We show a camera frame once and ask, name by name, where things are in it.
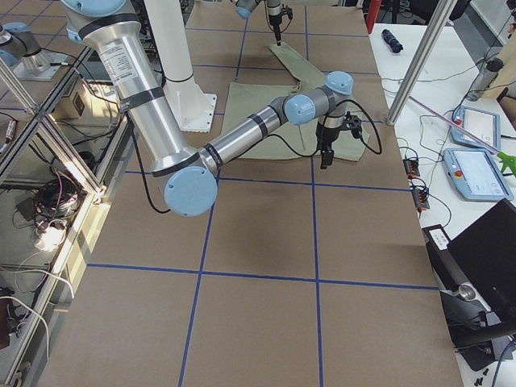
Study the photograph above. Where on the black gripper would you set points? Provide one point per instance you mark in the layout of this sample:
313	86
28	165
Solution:
326	138
275	20

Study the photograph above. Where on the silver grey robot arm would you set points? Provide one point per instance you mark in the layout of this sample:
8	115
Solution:
164	108
245	8

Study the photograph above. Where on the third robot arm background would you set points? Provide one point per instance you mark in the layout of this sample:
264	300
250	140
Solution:
23	54

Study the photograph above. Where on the red cylinder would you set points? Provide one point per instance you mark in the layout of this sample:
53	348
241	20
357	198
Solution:
371	17

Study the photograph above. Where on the folded dark blue umbrella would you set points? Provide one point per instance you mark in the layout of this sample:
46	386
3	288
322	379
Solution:
392	42

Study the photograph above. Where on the near teach pendant tablet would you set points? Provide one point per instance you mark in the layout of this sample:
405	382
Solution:
475	176

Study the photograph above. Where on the teach pendant tablet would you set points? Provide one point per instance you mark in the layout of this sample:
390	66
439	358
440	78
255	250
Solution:
475	176
483	124

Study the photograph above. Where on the far teach pendant tablet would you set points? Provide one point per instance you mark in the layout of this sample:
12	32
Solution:
483	124

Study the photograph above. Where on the grey water bottle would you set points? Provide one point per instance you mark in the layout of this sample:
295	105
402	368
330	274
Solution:
484	79

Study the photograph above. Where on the long reach grabber stick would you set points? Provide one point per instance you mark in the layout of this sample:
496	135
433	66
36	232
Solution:
507	161

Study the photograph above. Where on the black monitor on stand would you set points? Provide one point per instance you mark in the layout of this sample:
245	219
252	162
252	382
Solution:
476	270

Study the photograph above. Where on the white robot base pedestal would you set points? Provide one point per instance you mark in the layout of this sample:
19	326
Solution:
192	108

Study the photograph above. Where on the aluminium frame post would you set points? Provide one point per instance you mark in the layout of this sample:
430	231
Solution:
429	39

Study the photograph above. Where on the aluminium side frame rail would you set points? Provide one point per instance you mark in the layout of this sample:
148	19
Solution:
60	130

